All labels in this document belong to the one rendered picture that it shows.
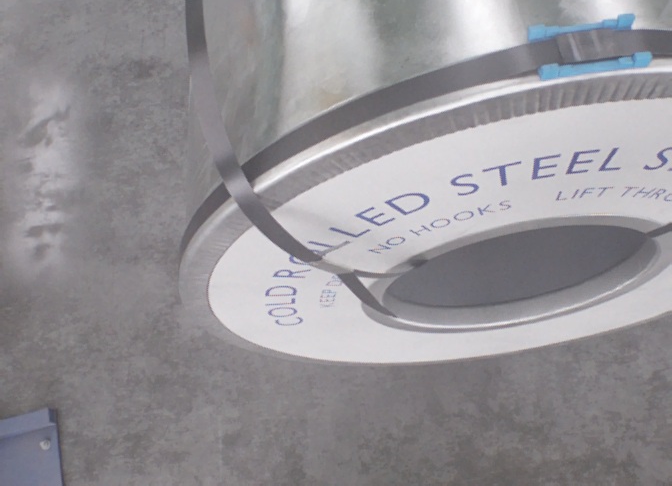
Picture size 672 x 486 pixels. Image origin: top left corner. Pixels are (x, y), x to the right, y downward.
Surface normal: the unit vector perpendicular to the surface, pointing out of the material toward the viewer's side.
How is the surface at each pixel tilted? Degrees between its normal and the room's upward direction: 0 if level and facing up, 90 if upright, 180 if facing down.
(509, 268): 12
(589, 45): 2
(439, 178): 90
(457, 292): 19
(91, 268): 0
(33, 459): 0
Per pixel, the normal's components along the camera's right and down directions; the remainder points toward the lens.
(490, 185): 0.10, 0.90
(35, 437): -0.08, -0.41
